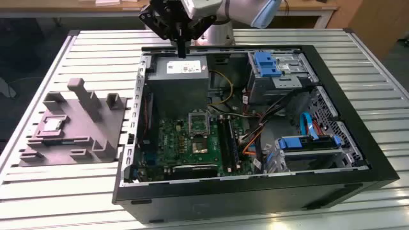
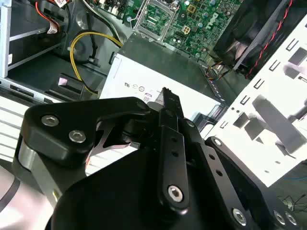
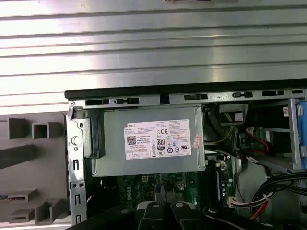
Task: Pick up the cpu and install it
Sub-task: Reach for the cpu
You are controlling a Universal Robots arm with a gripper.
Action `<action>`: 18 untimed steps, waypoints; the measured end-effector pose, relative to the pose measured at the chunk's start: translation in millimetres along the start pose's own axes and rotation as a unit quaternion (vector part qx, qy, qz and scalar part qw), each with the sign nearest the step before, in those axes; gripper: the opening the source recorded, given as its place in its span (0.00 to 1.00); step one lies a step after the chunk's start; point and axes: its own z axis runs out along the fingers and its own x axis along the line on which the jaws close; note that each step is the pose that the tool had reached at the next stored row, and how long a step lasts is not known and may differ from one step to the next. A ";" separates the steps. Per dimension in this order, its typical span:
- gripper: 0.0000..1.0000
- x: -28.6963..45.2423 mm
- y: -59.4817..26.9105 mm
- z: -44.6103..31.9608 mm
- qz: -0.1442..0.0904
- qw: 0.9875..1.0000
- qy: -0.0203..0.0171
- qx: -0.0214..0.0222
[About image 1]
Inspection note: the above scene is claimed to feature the white wire bundle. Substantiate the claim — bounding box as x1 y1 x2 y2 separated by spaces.
206 106 258 118

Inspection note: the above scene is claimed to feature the yellow wire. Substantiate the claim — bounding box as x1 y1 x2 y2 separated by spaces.
209 69 234 105

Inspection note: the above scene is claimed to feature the black wire bundle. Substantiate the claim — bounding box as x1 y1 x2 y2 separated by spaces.
240 88 300 142

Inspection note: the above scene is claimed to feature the silver metal disk bay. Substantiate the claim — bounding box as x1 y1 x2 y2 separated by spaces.
264 147 355 173

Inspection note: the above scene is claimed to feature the grey power supply unit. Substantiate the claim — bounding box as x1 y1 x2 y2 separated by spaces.
145 56 211 113

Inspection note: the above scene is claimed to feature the black graphics card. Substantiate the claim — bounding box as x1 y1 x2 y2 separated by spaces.
163 164 221 180

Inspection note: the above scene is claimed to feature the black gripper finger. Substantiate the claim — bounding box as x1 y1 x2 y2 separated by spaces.
181 15 217 59
137 4 182 59

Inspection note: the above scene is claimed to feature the small white box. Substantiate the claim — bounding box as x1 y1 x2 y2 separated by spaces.
94 0 122 7

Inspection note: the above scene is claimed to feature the wooden cabinet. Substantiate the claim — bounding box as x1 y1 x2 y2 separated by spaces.
328 0 409 59

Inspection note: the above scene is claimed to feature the silver metal drive cage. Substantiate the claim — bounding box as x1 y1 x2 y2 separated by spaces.
247 51 319 104

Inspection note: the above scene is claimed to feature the silver square CPU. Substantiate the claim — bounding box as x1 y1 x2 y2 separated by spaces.
43 119 63 131

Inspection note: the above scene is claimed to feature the hard disk in blue carrier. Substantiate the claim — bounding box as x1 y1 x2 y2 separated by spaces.
276 136 342 151

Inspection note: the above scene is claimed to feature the metal CPU socket cover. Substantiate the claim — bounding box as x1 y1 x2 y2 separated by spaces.
187 111 211 138

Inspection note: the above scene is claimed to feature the light blue flat wire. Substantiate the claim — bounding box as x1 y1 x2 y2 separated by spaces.
299 112 319 141

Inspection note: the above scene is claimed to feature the green loose RAM stick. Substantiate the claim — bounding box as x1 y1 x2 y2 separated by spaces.
42 138 77 146

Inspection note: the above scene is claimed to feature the orange wire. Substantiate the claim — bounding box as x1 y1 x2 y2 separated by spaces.
240 141 256 157

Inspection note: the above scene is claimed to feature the grey parts rack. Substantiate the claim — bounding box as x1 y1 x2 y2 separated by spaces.
17 78 133 167

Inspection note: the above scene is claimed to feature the green motherboard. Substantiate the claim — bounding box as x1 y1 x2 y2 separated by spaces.
135 111 255 182

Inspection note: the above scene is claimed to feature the blue plastic drive latch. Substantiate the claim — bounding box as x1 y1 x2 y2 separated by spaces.
254 52 282 78

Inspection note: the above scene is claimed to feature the red flat wire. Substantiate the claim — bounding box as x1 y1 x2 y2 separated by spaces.
312 120 327 135

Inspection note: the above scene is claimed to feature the black open PC case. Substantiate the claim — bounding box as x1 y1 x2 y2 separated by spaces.
110 44 400 224

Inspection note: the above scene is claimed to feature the black RAM slot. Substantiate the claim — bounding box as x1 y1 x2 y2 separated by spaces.
217 115 233 172

